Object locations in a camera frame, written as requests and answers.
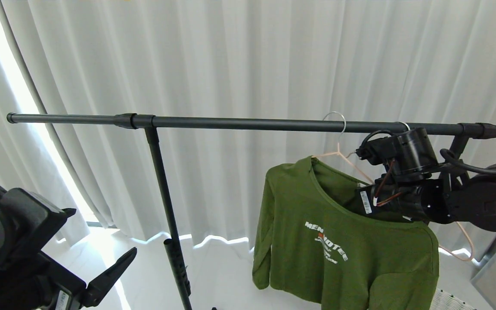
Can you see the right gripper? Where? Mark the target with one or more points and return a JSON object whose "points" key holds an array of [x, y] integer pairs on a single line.
{"points": [[403, 203]]}

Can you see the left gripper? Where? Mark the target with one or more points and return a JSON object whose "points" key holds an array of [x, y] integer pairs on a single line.
{"points": [[45, 284]]}

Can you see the green shirt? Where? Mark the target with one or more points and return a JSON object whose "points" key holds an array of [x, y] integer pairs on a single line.
{"points": [[360, 258]]}

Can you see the pink clothes hanger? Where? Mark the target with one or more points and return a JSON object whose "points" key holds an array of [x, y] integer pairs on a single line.
{"points": [[467, 245], [342, 118]]}

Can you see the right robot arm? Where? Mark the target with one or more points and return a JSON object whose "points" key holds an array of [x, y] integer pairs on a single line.
{"points": [[489, 202]]}

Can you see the white laundry basket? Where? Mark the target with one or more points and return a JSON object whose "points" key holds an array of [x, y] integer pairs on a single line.
{"points": [[446, 301]]}

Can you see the black clothes rack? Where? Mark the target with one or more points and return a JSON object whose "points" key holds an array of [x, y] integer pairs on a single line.
{"points": [[252, 124]]}

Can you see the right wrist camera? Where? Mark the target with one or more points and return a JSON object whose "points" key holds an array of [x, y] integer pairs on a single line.
{"points": [[379, 151]]}

